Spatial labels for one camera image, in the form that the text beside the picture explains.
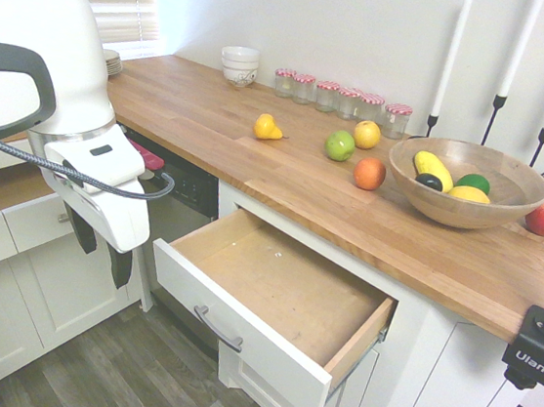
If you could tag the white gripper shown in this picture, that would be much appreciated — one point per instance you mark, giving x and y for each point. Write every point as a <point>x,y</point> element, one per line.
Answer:
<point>113,220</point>

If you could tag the white wooden drawer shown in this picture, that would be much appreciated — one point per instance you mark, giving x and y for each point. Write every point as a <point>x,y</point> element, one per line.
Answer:
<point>268,281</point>

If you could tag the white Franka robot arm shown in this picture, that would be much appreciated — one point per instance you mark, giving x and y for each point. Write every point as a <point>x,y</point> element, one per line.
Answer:
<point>35,39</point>

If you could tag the stainless steel dishwasher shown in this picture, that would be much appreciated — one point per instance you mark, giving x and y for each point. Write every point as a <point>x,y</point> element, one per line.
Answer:
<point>189,194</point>

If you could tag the white side cabinet unit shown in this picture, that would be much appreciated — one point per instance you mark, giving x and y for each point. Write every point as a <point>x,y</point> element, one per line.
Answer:
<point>4,310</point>

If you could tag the stack of cream plates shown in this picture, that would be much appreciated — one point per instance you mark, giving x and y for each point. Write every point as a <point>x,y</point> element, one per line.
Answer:
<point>112,63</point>

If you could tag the yellow toy pear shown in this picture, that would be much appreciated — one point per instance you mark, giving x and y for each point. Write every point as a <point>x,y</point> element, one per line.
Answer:
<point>266,127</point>

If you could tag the white bowl with pattern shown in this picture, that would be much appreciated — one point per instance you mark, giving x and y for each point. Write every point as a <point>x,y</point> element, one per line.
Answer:
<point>238,76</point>

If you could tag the plain white bowl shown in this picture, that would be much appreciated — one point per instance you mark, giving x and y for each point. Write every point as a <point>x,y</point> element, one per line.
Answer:
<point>240,56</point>

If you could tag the glass jar red checked lid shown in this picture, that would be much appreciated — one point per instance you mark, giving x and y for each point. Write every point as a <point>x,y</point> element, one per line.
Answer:
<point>326,98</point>
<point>397,123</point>
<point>303,90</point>
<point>284,84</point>
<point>347,105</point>
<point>372,106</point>

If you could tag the green toy apple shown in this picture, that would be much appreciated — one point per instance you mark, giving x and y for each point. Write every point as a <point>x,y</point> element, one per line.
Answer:
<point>340,146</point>

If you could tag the orange toy fruit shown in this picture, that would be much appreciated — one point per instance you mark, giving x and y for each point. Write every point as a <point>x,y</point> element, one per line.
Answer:
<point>369,174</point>

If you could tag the yellow toy apple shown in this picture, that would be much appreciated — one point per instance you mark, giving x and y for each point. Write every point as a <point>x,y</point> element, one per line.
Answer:
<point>367,135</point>

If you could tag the black toy avocado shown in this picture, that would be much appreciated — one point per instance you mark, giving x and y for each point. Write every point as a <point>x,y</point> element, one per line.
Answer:
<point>429,182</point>

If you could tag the yellow toy banana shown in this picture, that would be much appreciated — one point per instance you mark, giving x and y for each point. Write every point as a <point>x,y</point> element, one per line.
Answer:
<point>433,169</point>

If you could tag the white base cabinet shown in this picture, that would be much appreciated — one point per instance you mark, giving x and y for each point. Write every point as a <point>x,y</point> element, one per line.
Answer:
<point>429,378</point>

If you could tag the large wooden bowl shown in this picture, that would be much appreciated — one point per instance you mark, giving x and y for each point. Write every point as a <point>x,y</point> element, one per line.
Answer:
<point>467,213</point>

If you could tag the yellow toy lemon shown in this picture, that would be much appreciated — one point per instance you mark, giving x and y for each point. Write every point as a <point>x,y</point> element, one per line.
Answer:
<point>469,194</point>

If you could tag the green toy lime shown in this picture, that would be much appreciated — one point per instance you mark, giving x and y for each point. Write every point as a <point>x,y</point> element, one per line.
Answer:
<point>474,182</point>

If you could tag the white taper candle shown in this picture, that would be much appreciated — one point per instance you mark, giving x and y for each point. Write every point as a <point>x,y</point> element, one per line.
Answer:
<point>521,45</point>
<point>452,57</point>

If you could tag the red wrist camera mount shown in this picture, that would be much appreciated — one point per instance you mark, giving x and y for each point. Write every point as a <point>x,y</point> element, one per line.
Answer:
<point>149,156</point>

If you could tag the black Ulanzi camera clamp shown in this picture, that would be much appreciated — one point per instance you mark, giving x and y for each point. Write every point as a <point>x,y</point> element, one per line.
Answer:
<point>538,349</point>

